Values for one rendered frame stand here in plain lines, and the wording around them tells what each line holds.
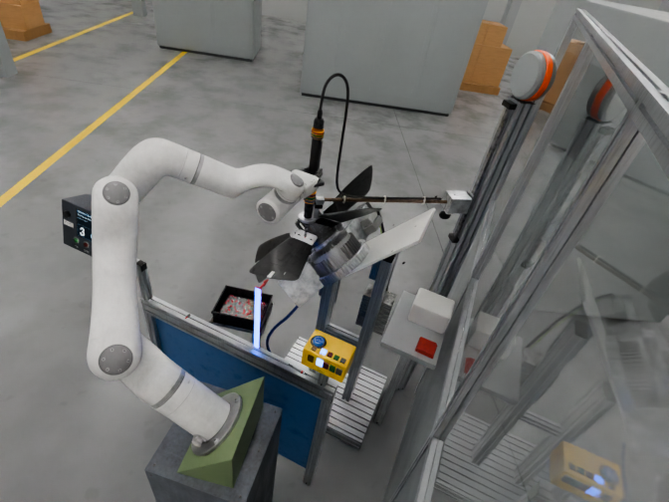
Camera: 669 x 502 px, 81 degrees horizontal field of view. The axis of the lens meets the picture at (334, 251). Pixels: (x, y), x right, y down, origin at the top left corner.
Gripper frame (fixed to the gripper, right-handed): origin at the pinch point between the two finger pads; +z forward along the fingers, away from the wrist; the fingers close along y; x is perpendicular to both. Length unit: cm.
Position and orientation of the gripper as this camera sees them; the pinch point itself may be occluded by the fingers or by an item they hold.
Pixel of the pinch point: (313, 171)
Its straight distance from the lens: 145.0
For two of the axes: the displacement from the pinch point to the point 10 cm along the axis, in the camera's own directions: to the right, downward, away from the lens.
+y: 9.1, 3.6, -2.3
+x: 1.4, -7.7, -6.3
